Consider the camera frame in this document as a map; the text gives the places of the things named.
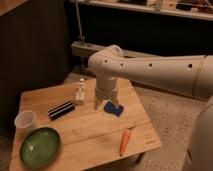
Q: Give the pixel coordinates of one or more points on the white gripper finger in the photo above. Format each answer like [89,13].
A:
[97,102]
[115,101]

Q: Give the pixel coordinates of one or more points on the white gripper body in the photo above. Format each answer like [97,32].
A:
[106,88]

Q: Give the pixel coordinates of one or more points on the small clear plastic bottle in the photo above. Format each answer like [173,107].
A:
[80,92]

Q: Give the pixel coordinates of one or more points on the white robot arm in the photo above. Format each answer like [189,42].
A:
[190,76]

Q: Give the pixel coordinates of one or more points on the blue sponge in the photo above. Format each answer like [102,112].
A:
[112,109]

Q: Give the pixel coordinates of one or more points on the black rectangular box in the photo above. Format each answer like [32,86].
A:
[61,110]

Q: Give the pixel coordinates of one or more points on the orange carrot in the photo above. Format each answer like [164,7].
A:
[125,140]

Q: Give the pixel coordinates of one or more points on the wooden table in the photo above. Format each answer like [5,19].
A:
[90,137]

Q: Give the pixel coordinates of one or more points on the clear plastic cup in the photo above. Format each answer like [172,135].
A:
[25,121]

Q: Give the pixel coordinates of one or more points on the metal pole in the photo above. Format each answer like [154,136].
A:
[82,39]

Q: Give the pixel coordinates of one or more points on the cluttered shelf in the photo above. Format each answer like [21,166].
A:
[195,9]

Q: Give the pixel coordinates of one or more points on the grey metal rail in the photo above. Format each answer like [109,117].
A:
[85,50]

